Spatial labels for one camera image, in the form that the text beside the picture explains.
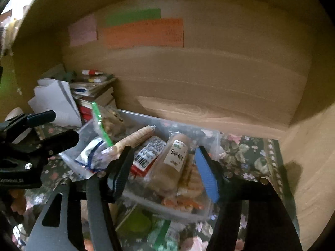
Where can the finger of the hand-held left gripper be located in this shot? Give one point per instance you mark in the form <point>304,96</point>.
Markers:
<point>60,139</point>
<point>39,117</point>

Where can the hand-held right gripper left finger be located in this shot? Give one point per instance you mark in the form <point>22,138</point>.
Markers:
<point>121,174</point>

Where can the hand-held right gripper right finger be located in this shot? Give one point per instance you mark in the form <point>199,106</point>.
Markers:
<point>206,175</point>

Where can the clear bag of crackers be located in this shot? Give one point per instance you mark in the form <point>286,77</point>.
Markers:
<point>192,180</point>

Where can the red white snack packet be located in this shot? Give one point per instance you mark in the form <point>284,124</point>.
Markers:
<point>146,154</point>

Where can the blue white snack packet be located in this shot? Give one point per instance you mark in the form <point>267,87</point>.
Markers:
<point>89,154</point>

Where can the orange snack bag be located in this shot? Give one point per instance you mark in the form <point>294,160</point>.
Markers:
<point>180,202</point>

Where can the brown bread roll packet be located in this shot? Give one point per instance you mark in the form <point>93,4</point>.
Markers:
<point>170,162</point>

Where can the green-sealed zip bag of biscuits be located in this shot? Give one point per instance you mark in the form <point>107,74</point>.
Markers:
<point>107,125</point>

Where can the clear plastic storage box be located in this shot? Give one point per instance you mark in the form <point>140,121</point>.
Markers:
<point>159,209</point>

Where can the person's left hand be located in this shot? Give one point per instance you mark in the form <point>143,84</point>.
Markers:
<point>18,198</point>

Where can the white paper sheets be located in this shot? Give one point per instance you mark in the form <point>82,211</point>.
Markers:
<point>56,102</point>

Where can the stack of books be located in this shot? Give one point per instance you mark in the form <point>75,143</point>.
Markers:
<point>98,90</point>

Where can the green white snack packet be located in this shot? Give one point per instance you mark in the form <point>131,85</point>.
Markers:
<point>167,236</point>

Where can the pink sticky note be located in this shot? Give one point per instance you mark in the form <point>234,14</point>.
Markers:
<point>82,30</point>

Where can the orange sticky note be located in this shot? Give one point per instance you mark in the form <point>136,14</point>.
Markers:
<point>144,32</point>

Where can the green sticky note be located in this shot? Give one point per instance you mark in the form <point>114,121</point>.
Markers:
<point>133,17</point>

